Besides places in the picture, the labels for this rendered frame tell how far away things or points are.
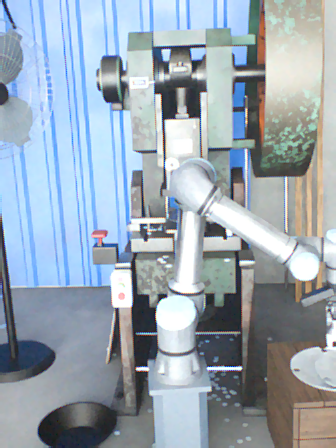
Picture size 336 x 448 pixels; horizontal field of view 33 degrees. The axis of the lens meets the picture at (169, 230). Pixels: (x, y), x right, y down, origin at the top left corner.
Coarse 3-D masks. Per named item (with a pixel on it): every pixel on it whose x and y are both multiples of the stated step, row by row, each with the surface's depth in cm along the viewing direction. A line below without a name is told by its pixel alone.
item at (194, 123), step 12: (168, 120) 222; (180, 120) 221; (192, 120) 221; (168, 132) 223; (180, 132) 223; (192, 132) 222; (168, 144) 224; (180, 144) 224; (192, 144) 224; (168, 156) 226; (180, 156) 225; (192, 156) 225; (168, 168) 226; (168, 180) 228
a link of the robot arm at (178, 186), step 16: (176, 176) 159; (192, 176) 157; (208, 176) 163; (176, 192) 159; (192, 192) 155; (208, 192) 155; (192, 208) 157; (208, 208) 155; (224, 208) 155; (240, 208) 156; (224, 224) 157; (240, 224) 155; (256, 224) 155; (256, 240) 156; (272, 240) 155; (288, 240) 155; (272, 256) 157; (288, 256) 155; (304, 256) 152; (304, 272) 153
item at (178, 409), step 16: (160, 384) 169; (192, 384) 169; (208, 384) 168; (160, 400) 169; (176, 400) 169; (192, 400) 169; (160, 416) 171; (176, 416) 170; (192, 416) 171; (160, 432) 173; (176, 432) 172; (192, 432) 172
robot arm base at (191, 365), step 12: (192, 348) 170; (156, 360) 173; (168, 360) 169; (180, 360) 168; (192, 360) 170; (156, 372) 172; (168, 372) 168; (180, 372) 168; (192, 372) 171; (180, 384) 168
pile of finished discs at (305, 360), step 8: (304, 352) 205; (312, 352) 205; (320, 352) 205; (296, 360) 200; (304, 360) 199; (312, 360) 199; (304, 368) 194; (312, 368) 194; (296, 376) 189; (304, 376) 189; (312, 376) 189; (312, 384) 183; (320, 384) 184; (328, 384) 184
